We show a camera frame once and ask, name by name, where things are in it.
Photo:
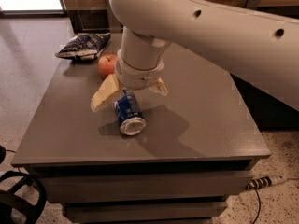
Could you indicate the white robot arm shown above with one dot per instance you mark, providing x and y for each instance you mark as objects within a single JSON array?
[{"x": 260, "y": 48}]

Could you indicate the grey drawer cabinet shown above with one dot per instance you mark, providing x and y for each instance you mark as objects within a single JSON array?
[{"x": 197, "y": 149}]

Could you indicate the striped cable connector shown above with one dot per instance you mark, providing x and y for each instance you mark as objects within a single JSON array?
[{"x": 266, "y": 181}]

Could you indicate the red apple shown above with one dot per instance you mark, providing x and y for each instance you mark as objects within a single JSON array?
[{"x": 106, "y": 65}]

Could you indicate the dark blue chip bag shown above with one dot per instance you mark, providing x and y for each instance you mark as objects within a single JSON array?
[{"x": 85, "y": 47}]

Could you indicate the blue pepsi can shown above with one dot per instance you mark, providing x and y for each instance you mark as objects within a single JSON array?
[{"x": 129, "y": 115}]

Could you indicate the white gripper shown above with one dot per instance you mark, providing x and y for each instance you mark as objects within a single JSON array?
[{"x": 136, "y": 77}]

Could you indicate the right metal bracket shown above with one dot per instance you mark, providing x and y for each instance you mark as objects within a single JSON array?
[{"x": 252, "y": 4}]

